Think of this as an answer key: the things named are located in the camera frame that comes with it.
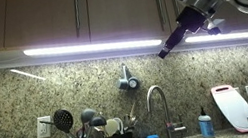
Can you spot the dark ladle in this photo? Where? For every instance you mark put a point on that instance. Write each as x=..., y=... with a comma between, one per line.
x=98, y=120

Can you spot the white pink cutting board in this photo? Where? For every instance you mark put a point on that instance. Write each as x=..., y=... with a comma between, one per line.
x=235, y=107

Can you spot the wooden chopsticks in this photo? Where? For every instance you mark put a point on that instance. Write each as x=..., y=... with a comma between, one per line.
x=132, y=111

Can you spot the black slotted skimmer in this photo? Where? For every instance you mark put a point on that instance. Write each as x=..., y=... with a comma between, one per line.
x=63, y=120

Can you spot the stainless steel gooseneck faucet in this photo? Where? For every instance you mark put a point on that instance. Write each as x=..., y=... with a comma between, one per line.
x=165, y=106

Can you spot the white wall outlet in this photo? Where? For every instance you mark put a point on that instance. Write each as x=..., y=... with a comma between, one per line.
x=43, y=127

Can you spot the blue soap pump bottle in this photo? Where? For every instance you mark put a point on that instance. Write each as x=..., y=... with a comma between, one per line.
x=206, y=126

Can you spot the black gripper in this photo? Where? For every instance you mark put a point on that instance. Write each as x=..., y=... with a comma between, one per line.
x=195, y=18

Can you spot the pink blue rubber bands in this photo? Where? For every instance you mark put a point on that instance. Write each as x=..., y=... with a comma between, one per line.
x=170, y=125

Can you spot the wooden wall cabinets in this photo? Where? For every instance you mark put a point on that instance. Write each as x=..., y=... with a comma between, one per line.
x=38, y=19

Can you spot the white plastic spoon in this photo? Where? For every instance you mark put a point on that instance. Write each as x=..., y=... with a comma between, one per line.
x=111, y=127

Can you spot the grey measuring cup set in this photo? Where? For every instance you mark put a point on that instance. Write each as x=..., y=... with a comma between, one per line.
x=123, y=84

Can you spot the white LED light strip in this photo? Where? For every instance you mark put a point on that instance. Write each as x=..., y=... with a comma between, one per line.
x=243, y=34
x=93, y=47

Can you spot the grey ladle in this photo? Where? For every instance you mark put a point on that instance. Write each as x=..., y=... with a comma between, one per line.
x=87, y=114

